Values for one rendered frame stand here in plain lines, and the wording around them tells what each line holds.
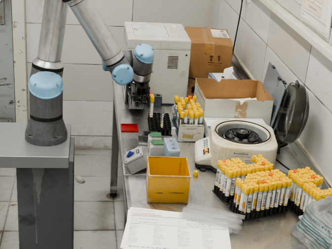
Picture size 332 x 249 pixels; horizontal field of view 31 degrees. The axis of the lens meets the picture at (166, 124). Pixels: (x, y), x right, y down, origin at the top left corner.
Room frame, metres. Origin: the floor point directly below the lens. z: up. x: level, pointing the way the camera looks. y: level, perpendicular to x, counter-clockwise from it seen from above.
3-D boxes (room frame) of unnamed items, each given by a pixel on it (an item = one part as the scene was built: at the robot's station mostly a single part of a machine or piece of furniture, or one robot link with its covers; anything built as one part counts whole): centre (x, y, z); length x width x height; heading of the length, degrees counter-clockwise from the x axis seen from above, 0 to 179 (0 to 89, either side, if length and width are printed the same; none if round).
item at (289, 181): (1.62, -0.39, 0.93); 0.02 x 0.02 x 0.11
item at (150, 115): (2.20, 0.02, 0.93); 0.17 x 0.09 x 0.11; 6
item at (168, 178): (1.67, -0.02, 0.93); 0.13 x 0.13 x 0.10; 6
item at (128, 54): (2.11, 0.20, 1.16); 0.11 x 0.11 x 0.08; 13
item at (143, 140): (2.05, 0.06, 0.89); 0.09 x 0.05 x 0.04; 97
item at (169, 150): (1.83, -0.03, 0.92); 0.10 x 0.07 x 0.10; 10
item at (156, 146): (1.91, 0.03, 0.91); 0.05 x 0.04 x 0.07; 99
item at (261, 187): (1.57, -0.30, 0.93); 0.02 x 0.02 x 0.11
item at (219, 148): (1.94, -0.26, 0.94); 0.30 x 0.24 x 0.12; 90
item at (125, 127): (2.15, 0.14, 0.88); 0.07 x 0.07 x 0.01; 9
